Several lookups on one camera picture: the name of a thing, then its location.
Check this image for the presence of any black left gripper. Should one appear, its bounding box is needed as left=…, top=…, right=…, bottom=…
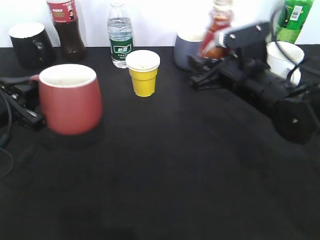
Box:
left=0, top=82, right=46, bottom=131

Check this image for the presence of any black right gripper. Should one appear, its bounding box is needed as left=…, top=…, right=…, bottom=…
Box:
left=188, top=55, right=272, bottom=98

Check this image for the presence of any red ceramic mug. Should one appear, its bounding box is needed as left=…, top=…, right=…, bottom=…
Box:
left=30, top=63, right=103, bottom=136

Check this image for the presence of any orange soda bottle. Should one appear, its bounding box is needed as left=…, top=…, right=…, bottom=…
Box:
left=198, top=0, right=233, bottom=60

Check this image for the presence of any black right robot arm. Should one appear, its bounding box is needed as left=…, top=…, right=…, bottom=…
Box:
left=187, top=55, right=320, bottom=145

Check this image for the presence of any grey blue mug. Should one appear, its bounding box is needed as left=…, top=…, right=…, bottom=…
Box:
left=173, top=30, right=204, bottom=71

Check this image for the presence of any black ceramic mug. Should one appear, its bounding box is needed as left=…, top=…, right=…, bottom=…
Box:
left=8, top=22, right=56, bottom=69

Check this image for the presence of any white mug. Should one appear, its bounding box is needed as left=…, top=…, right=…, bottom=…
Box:
left=266, top=41, right=305, bottom=79

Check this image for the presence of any green sprite bottle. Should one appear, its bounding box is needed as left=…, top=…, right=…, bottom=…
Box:
left=269, top=0, right=314, bottom=44

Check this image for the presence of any yellow paper cup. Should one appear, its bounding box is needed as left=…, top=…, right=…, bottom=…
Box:
left=126, top=50, right=161, bottom=98

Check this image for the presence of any black table cloth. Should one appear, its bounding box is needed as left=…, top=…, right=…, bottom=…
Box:
left=0, top=47, right=320, bottom=240

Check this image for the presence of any clear water bottle green label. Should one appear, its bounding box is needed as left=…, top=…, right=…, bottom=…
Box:
left=107, top=0, right=134, bottom=69

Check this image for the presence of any dark cola bottle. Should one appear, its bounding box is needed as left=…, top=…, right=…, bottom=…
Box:
left=46, top=0, right=86, bottom=63

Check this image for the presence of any black cable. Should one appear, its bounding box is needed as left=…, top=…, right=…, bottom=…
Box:
left=0, top=88, right=15, bottom=178

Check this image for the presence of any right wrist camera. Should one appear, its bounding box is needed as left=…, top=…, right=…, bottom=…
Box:
left=218, top=20, right=271, bottom=68

